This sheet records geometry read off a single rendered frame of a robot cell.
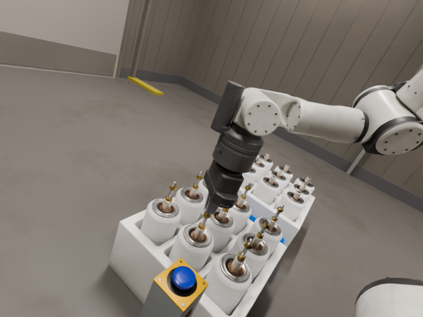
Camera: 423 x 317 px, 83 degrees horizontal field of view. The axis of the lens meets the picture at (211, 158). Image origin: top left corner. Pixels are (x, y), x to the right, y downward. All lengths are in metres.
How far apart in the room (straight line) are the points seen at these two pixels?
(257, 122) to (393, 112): 0.25
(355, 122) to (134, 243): 0.58
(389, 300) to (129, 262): 0.58
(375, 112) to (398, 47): 2.44
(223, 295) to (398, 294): 0.34
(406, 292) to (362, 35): 2.72
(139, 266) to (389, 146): 0.63
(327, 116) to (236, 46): 2.86
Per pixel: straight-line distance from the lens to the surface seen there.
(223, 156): 0.47
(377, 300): 0.43
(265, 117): 0.42
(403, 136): 0.54
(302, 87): 2.98
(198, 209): 0.74
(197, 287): 0.46
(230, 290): 0.60
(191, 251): 0.61
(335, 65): 2.96
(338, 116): 0.51
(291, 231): 1.04
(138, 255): 0.70
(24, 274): 0.84
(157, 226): 0.66
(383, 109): 0.55
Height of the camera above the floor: 0.67
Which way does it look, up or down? 24 degrees down
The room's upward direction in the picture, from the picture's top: 22 degrees clockwise
